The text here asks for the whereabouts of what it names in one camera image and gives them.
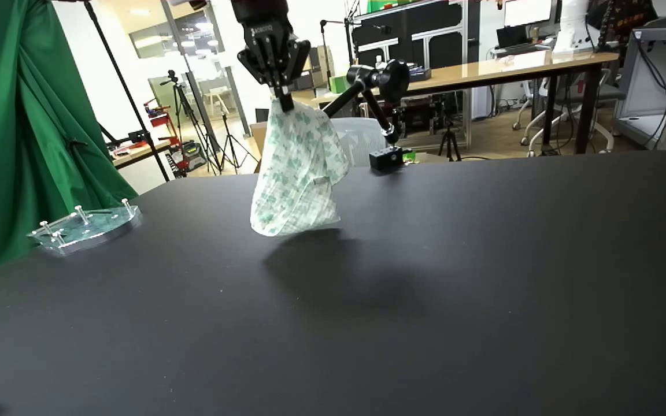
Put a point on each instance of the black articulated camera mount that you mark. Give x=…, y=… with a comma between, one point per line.
x=383, y=76

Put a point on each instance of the grey office chair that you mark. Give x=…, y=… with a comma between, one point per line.
x=358, y=139

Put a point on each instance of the white cloth with green print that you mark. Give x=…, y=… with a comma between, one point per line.
x=299, y=176

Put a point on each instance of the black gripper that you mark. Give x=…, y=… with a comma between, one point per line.
x=267, y=43

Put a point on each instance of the green fabric backdrop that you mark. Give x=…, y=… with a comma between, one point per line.
x=16, y=131

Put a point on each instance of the small black tripod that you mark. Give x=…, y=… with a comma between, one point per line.
x=450, y=135

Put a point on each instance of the black camera tripod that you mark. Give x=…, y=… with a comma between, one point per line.
x=194, y=123

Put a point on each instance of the long wooden desk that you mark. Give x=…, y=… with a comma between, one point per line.
x=502, y=67

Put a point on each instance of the clear acrylic plate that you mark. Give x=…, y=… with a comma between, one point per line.
x=86, y=224

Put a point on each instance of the black light stand pole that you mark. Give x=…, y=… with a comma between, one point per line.
x=120, y=84

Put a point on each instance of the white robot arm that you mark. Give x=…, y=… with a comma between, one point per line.
x=575, y=24

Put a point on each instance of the low workbench with red tools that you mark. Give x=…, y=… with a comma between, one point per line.
x=160, y=142

